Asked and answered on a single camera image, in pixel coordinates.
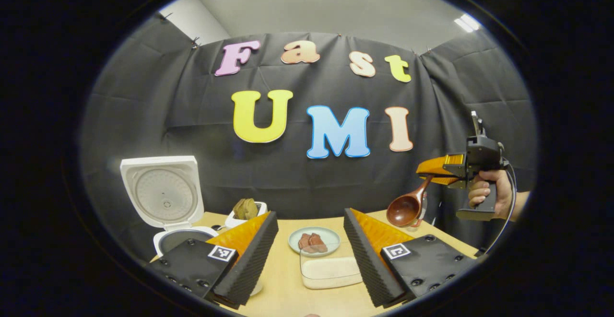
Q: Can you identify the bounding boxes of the red meat slices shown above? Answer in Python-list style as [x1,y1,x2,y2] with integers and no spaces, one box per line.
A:
[298,233,329,254]

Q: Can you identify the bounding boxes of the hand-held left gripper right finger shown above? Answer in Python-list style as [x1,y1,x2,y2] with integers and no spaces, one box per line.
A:
[343,208,476,308]

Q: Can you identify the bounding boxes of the pale blue plate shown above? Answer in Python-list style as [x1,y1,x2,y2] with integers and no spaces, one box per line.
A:
[288,226,341,258]

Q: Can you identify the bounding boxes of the clear dish of rice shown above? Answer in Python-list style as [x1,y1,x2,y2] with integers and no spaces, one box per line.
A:
[300,243,364,290]

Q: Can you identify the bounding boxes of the white chopstick holder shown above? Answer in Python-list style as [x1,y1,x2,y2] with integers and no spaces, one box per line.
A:
[224,201,268,229]

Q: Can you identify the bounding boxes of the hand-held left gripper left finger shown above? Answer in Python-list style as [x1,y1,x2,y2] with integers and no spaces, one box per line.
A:
[144,211,280,308]

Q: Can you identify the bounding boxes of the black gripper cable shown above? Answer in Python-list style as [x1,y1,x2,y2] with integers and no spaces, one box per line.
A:
[484,155,520,256]

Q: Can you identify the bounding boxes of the white rice cooker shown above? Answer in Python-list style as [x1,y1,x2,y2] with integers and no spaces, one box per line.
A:
[120,155,263,296]

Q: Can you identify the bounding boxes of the black backdrop cloth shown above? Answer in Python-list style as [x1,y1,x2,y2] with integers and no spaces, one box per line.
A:
[79,12,538,260]

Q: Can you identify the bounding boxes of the wooden spoon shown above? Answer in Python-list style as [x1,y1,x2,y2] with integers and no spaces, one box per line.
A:
[387,176,435,227]

